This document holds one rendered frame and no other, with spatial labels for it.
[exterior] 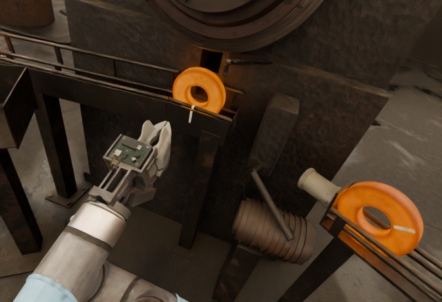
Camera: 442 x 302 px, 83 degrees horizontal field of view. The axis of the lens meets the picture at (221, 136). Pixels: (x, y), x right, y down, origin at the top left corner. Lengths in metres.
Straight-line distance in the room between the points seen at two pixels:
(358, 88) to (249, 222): 0.45
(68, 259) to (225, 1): 0.47
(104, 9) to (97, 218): 0.62
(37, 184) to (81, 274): 1.12
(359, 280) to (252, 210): 0.87
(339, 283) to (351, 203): 0.83
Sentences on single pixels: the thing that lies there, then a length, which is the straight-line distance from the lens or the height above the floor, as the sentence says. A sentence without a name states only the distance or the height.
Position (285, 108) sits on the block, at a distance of 0.65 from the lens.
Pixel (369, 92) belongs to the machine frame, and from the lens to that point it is 0.75.
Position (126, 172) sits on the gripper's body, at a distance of 0.44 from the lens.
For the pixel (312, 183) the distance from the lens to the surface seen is 0.65.
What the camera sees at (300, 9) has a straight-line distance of 0.58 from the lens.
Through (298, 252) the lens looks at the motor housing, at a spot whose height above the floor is 0.49.
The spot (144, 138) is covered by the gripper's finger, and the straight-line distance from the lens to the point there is 0.51.
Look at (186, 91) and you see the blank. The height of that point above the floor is 0.74.
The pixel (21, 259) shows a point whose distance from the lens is 1.29.
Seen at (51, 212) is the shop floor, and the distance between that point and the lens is 1.38.
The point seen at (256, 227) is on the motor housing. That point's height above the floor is 0.51.
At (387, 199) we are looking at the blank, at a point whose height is 0.77.
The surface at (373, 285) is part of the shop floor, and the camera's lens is 1.53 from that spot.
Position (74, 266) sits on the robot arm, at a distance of 0.42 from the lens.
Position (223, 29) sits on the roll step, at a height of 0.94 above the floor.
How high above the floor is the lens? 1.08
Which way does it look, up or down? 36 degrees down
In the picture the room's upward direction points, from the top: 15 degrees clockwise
